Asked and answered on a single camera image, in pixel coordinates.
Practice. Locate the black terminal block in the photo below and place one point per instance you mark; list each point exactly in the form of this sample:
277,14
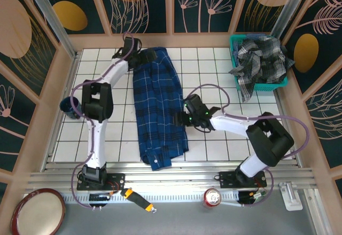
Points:
100,198

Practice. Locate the orange black screwdriver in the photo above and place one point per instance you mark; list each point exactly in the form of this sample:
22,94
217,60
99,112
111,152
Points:
133,196

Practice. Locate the red rimmed round plate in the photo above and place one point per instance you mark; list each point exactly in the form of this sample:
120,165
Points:
37,213

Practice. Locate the aluminium corner post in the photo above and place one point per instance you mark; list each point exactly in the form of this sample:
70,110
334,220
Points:
53,24
288,8

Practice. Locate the teal plastic basket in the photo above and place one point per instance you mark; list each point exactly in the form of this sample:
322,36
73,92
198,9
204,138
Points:
267,86

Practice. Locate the aluminium mounting rail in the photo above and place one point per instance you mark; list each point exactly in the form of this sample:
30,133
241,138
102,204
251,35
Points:
173,179

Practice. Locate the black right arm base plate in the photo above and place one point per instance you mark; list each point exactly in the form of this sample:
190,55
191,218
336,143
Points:
227,180

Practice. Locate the aluminium frame bar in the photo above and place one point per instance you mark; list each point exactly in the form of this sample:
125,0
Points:
318,213

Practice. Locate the grey plaid long sleeve shirt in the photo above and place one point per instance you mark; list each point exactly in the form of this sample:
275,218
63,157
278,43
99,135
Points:
256,58

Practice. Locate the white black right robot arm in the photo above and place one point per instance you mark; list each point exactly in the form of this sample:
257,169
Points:
232,124

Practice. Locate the dark blue cup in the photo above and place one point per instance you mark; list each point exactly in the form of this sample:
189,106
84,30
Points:
68,106

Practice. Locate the white green connector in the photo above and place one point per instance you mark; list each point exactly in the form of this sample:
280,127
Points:
257,195

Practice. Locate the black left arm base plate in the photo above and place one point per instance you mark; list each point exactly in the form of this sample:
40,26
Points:
117,181

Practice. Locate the white metal latch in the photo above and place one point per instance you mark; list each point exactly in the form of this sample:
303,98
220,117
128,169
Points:
291,195

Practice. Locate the blue checked shirt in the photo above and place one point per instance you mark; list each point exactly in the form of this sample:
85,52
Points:
256,35

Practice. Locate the blue plaid long sleeve shirt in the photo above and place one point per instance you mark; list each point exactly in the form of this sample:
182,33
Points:
157,106

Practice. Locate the red soda can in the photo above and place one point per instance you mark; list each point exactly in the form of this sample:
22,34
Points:
212,197

